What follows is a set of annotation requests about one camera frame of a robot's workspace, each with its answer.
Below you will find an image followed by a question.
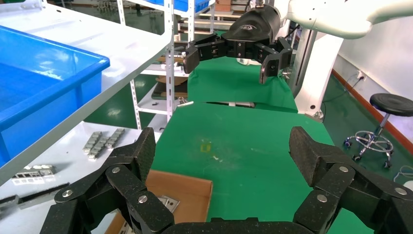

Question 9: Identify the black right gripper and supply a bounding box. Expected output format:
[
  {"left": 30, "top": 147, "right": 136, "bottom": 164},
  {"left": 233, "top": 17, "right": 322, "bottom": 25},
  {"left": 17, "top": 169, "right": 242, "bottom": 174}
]
[{"left": 183, "top": 6, "right": 294, "bottom": 85}]

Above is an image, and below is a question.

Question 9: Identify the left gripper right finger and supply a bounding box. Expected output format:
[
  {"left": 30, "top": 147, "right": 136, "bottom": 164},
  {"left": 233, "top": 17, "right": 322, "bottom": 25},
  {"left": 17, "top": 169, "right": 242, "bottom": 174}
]
[{"left": 288, "top": 126, "right": 413, "bottom": 234}]

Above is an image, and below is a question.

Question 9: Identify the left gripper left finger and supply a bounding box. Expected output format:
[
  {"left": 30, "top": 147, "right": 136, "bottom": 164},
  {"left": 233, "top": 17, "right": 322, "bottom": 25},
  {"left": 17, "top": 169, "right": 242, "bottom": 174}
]
[{"left": 40, "top": 127, "right": 175, "bottom": 234}]

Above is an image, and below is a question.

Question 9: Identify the shallow cardboard box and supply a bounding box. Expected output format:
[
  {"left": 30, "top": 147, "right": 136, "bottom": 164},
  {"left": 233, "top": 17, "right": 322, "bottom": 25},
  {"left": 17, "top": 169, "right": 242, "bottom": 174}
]
[{"left": 103, "top": 169, "right": 214, "bottom": 234}]

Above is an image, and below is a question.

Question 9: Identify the blue plastic tray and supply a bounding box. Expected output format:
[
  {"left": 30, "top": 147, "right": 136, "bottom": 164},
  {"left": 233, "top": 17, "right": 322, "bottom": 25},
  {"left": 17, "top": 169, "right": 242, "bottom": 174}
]
[{"left": 0, "top": 25, "right": 111, "bottom": 169}]

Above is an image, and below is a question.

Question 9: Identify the silver toothed metal strip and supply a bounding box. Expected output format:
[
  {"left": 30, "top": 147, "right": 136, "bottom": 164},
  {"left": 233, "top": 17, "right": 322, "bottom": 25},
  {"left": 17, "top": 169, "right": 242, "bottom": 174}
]
[
  {"left": 104, "top": 128, "right": 126, "bottom": 149},
  {"left": 82, "top": 131, "right": 104, "bottom": 153},
  {"left": 88, "top": 136, "right": 111, "bottom": 161}
]

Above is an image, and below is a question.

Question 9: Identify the silver I/O shield plate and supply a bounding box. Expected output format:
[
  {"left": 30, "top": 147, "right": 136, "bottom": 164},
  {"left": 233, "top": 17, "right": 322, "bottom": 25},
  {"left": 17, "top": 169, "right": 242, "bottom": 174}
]
[{"left": 157, "top": 195, "right": 181, "bottom": 214}]

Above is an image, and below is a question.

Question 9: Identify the white base board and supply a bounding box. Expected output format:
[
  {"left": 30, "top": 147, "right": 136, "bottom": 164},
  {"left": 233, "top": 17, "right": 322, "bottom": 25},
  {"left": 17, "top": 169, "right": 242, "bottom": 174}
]
[{"left": 0, "top": 121, "right": 162, "bottom": 234}]

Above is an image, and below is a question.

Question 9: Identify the brown carton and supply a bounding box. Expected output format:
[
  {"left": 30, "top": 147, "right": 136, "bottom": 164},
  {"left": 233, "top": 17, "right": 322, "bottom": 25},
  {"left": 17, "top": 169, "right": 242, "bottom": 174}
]
[{"left": 214, "top": 0, "right": 233, "bottom": 12}]

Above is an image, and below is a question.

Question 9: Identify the white background rack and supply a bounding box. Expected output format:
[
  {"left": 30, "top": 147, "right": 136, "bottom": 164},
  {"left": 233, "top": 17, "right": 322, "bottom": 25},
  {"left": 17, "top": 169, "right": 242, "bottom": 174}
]
[{"left": 116, "top": 0, "right": 216, "bottom": 44}]

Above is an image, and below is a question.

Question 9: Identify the white perforated shelf leg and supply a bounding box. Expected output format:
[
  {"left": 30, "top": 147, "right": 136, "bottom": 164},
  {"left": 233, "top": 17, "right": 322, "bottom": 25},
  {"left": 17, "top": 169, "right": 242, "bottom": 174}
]
[
  {"left": 163, "top": 0, "right": 177, "bottom": 123},
  {"left": 130, "top": 79, "right": 143, "bottom": 131}
]

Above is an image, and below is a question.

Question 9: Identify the blue storage bin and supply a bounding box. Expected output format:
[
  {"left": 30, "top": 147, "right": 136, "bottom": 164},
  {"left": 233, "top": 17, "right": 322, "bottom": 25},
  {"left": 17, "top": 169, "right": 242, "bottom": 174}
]
[{"left": 142, "top": 0, "right": 210, "bottom": 14}]

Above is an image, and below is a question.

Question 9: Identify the white robot torso column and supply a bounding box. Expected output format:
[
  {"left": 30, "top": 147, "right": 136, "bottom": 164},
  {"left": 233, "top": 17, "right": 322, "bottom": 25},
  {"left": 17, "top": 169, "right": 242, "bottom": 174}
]
[{"left": 294, "top": 28, "right": 345, "bottom": 119}]

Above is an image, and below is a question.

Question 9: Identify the small perforated metal strip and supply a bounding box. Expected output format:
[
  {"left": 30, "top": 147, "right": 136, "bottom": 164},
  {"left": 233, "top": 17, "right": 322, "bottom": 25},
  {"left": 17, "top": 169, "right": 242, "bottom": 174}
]
[{"left": 12, "top": 164, "right": 57, "bottom": 187}]

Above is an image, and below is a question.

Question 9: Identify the wrinkled green table cloth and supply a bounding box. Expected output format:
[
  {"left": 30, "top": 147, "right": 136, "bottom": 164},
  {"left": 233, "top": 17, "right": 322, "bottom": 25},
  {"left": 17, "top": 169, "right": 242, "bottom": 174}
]
[{"left": 150, "top": 101, "right": 375, "bottom": 234}]

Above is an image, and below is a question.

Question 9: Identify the black round stool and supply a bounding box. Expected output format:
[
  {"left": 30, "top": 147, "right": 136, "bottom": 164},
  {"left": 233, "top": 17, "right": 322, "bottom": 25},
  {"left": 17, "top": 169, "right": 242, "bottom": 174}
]
[{"left": 343, "top": 93, "right": 413, "bottom": 169}]

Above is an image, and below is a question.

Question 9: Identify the white shelf board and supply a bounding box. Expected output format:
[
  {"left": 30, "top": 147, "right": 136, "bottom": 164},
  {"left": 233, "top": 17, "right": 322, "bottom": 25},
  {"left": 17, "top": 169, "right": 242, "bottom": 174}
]
[{"left": 0, "top": 3, "right": 175, "bottom": 188}]

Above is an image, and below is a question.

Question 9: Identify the white floor cable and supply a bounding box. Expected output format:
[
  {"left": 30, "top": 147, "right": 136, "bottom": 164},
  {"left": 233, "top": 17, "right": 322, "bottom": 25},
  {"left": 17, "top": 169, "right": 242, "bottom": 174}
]
[{"left": 393, "top": 164, "right": 413, "bottom": 183}]

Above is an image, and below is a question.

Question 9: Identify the dark narrow metal rail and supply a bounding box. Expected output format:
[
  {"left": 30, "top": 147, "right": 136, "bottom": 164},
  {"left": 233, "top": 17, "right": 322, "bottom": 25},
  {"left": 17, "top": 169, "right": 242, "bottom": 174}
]
[{"left": 0, "top": 182, "right": 70, "bottom": 211}]

